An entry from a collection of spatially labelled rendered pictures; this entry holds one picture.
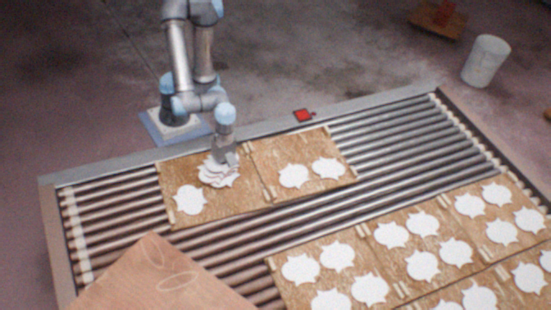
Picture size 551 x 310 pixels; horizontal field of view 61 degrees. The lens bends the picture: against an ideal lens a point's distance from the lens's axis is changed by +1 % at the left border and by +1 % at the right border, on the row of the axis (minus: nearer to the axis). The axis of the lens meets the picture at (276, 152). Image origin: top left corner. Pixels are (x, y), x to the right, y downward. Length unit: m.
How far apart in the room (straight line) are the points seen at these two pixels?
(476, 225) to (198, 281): 1.19
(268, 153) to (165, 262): 0.72
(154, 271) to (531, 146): 3.30
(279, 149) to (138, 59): 2.22
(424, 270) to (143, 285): 1.04
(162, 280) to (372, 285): 0.76
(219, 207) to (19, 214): 1.60
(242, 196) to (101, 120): 1.87
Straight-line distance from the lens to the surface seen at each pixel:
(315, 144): 2.19
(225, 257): 1.82
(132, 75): 3.95
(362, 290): 1.81
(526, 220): 2.31
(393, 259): 1.93
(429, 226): 2.06
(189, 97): 1.81
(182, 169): 2.03
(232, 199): 1.94
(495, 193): 2.33
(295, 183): 2.01
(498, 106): 4.48
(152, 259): 1.69
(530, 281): 2.13
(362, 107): 2.48
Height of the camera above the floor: 2.52
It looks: 48 degrees down
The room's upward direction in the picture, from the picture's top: 10 degrees clockwise
